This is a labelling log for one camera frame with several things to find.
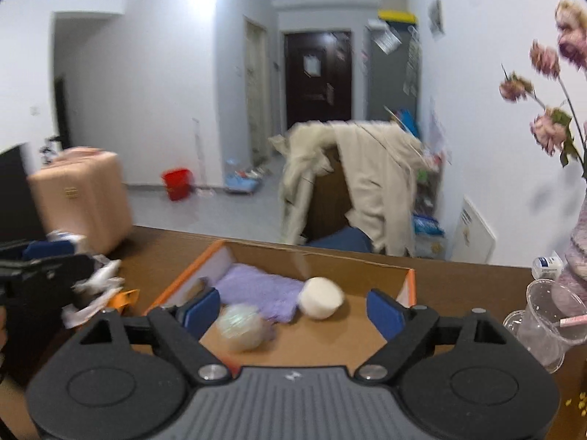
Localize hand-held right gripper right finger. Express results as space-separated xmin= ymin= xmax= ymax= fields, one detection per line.
xmin=352 ymin=289 xmax=512 ymax=385

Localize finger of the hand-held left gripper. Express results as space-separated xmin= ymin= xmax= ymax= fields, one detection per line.
xmin=0 ymin=239 xmax=97 ymax=285

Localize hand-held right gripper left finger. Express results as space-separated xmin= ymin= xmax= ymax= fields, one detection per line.
xmin=76 ymin=286 xmax=232 ymax=386

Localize iridescent soft ball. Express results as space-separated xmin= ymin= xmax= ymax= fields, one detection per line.
xmin=215 ymin=303 xmax=276 ymax=353

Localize purple fluffy towel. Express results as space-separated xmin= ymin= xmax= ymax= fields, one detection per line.
xmin=213 ymin=263 xmax=306 ymax=324

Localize white round ball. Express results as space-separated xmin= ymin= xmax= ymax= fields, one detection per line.
xmin=298 ymin=277 xmax=346 ymax=320

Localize orange-rimmed cardboard box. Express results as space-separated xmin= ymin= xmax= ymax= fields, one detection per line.
xmin=144 ymin=239 xmax=416 ymax=379

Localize crumpled white paper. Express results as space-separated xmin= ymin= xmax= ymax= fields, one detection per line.
xmin=62 ymin=259 xmax=125 ymax=328

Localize small orange item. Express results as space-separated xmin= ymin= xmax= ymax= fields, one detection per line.
xmin=107 ymin=289 xmax=141 ymax=310

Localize pink suitcase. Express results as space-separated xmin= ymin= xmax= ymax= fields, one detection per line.
xmin=28 ymin=147 xmax=134 ymax=255

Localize black monitor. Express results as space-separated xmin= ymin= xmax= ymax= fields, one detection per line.
xmin=0 ymin=144 xmax=47 ymax=243

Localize dark blue cloth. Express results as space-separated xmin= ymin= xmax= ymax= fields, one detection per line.
xmin=307 ymin=227 xmax=372 ymax=254

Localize blue package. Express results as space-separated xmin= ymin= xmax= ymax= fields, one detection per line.
xmin=413 ymin=214 xmax=445 ymax=239

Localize white leaning board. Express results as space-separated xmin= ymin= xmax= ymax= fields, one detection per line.
xmin=452 ymin=196 xmax=497 ymax=265

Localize brown wooden chair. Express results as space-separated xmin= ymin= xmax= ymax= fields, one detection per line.
xmin=305 ymin=144 xmax=363 ymax=243

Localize red bucket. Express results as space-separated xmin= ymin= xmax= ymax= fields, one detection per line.
xmin=161 ymin=168 xmax=192 ymax=201

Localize blue pet feeder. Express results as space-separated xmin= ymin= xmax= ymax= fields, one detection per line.
xmin=224 ymin=160 xmax=263 ymax=195

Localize metal storage rack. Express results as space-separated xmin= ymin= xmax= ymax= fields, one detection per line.
xmin=413 ymin=147 xmax=448 ymax=257

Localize beige coat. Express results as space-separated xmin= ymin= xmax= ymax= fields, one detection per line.
xmin=268 ymin=120 xmax=434 ymax=257

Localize clear plastic cup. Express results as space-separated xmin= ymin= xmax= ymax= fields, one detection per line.
xmin=503 ymin=279 xmax=587 ymax=373

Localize white bottle with blue label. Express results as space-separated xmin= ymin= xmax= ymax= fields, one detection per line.
xmin=532 ymin=251 xmax=564 ymax=280

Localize light interior door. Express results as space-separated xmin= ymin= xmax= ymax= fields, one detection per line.
xmin=243 ymin=17 xmax=271 ymax=166

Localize grey refrigerator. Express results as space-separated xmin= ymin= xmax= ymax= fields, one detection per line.
xmin=364 ymin=21 xmax=420 ymax=124

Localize dark entrance door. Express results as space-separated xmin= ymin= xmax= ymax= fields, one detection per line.
xmin=283 ymin=30 xmax=354 ymax=131

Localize dried pink flowers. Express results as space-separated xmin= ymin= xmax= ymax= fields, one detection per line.
xmin=499 ymin=0 xmax=587 ymax=168

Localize white folded umbrella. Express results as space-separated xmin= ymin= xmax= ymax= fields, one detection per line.
xmin=406 ymin=25 xmax=420 ymax=97

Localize clear plastic bag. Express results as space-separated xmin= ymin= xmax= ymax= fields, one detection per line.
xmin=371 ymin=25 xmax=402 ymax=54

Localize yellow and blue box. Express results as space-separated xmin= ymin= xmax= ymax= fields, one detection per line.
xmin=377 ymin=8 xmax=417 ymax=25

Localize pink wall decoration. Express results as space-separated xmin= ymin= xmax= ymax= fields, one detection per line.
xmin=429 ymin=98 xmax=452 ymax=166

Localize small wall picture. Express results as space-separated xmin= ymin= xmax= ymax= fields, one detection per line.
xmin=429 ymin=0 xmax=445 ymax=38

